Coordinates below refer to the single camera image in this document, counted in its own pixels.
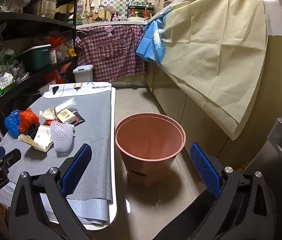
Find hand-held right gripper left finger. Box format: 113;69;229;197
8;143;99;240

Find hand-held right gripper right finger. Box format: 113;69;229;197
156;143;276;240

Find blue plastic bag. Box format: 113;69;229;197
4;110;22;138

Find white foam fruit net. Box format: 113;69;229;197
49;120;76;154

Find white wrapper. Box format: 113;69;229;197
18;125;54;152

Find red plastic bag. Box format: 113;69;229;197
19;108;40;134

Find red and black packet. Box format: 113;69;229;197
44;110;85;127

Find small beige box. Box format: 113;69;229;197
56;108;77;124

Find beige paper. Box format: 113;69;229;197
39;106;61;121

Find pink plastic trash bin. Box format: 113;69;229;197
115;113;186;187

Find clear plastic wrapper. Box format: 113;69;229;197
56;98;77;112

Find grey table mat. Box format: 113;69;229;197
0;87;114;227

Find green and white packet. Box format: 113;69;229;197
0;70;15;95

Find white printed paper sheet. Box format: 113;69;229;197
42;81;116;99

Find white lidded bin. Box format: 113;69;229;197
73;64;94;83

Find orange printed bag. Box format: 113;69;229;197
52;64;71;85

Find green storage box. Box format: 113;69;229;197
18;44;52;73

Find cream and blue printed cloth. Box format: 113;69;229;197
135;0;269;141

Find plaid shirt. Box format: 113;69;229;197
75;25;148;82

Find orange plastic bag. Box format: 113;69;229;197
48;34;66;50

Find black shelf rack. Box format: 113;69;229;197
0;0;79;130

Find steel pot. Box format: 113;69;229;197
32;0;58;19

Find kitchen faucet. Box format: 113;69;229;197
95;5;107;22

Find black spice rack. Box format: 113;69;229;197
128;2;154;18

